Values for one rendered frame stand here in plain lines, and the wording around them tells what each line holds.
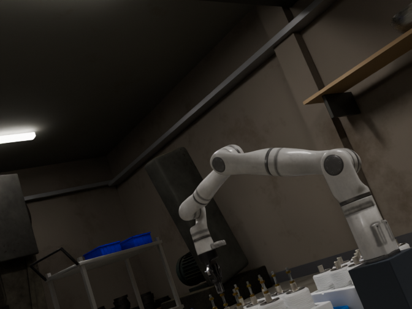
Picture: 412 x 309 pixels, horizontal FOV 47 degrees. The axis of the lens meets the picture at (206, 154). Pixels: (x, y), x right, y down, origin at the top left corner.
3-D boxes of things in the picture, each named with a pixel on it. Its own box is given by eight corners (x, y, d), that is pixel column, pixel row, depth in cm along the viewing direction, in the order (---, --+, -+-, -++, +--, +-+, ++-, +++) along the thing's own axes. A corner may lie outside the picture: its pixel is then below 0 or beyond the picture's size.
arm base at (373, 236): (404, 250, 131) (377, 192, 135) (385, 259, 125) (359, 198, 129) (377, 257, 138) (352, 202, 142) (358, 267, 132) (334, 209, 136)
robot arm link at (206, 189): (202, 183, 185) (187, 190, 179) (233, 137, 168) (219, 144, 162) (217, 200, 183) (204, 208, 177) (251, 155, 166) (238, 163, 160)
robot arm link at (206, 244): (220, 246, 176) (214, 230, 178) (194, 256, 179) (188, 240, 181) (227, 244, 185) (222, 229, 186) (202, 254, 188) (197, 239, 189)
